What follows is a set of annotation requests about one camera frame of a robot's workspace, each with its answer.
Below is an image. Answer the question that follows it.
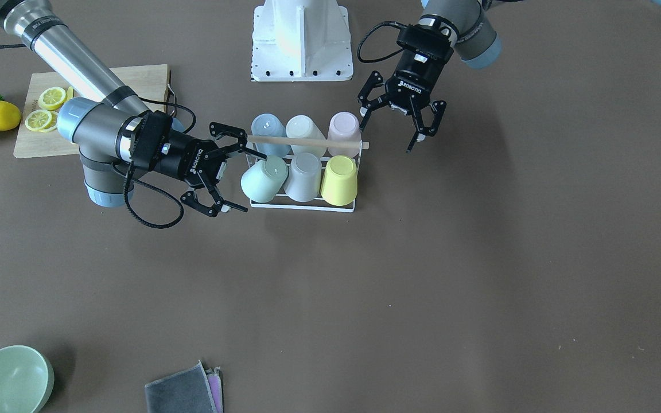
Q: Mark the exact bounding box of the white cup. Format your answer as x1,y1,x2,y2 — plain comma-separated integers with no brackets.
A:
285,115,327,158

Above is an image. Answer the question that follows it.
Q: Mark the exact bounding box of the white wire cup holder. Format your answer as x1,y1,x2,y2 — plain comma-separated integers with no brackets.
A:
240,112,367,212

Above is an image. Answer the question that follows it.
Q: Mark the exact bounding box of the pink cup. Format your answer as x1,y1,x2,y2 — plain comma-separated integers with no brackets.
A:
327,112,362,158

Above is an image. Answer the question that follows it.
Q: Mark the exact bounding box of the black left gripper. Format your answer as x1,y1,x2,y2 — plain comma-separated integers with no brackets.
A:
357,49,452,154

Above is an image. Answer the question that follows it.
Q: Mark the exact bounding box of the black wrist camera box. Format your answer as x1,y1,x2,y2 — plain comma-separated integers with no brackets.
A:
396,25,454,64
130,111,172,172

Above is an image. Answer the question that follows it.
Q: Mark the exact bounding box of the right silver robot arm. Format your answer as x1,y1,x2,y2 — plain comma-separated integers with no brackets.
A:
0,1,267,217

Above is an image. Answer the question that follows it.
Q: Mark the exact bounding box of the mint green cup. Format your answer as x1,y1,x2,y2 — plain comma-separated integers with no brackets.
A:
240,156,289,203

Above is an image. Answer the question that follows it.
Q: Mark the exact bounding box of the grey folded cloth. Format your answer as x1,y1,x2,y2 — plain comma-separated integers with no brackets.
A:
145,363,225,412

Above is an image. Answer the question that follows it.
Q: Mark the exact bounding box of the wooden cutting board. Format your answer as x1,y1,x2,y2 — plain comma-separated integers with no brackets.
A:
13,64,170,158

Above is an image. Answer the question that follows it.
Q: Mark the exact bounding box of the yellow cup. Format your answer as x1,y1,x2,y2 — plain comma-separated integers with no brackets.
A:
320,156,359,207

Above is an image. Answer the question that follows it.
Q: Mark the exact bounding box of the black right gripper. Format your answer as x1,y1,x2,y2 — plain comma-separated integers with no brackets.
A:
161,122,268,218

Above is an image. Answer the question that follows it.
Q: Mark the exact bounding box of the light blue cup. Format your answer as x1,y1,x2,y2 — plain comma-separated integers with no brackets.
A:
250,113,291,158

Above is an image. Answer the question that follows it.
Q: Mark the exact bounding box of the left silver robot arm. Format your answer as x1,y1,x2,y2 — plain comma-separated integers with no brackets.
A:
357,1,503,151

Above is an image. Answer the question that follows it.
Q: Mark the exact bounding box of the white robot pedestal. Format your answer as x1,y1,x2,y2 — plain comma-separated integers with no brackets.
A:
250,1,354,82

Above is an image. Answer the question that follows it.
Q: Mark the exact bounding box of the grey cup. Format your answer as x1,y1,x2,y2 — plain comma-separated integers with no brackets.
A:
283,153,322,203

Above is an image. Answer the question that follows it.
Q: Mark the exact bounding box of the mint green bowl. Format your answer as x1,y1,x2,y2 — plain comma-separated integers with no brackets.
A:
0,345,55,412

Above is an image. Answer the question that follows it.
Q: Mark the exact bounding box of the lemon slice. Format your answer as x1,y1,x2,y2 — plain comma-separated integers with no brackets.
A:
24,109,57,133
37,87,68,111

